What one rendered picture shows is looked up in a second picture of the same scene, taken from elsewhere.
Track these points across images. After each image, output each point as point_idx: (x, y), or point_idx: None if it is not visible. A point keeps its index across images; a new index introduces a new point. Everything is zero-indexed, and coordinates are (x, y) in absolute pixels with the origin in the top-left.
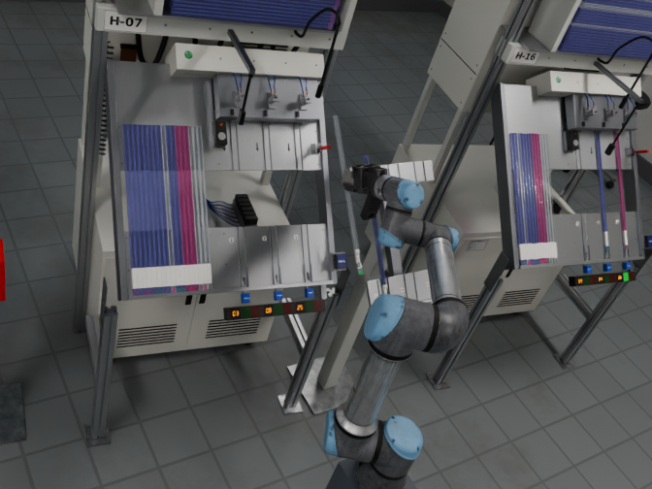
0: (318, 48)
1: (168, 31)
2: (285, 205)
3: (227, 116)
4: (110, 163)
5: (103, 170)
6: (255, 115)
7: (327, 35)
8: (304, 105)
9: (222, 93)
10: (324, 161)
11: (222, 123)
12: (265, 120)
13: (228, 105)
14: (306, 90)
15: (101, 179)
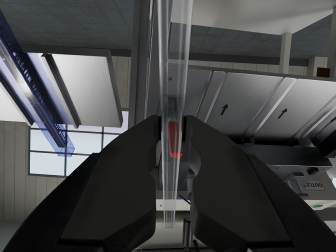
0: (158, 222)
1: (332, 225)
2: None
3: (322, 165)
4: None
5: (310, 15)
6: (279, 166)
7: (150, 240)
8: (192, 178)
9: (304, 181)
10: (156, 86)
11: (332, 155)
12: (252, 148)
13: (308, 174)
14: (180, 184)
15: (326, 8)
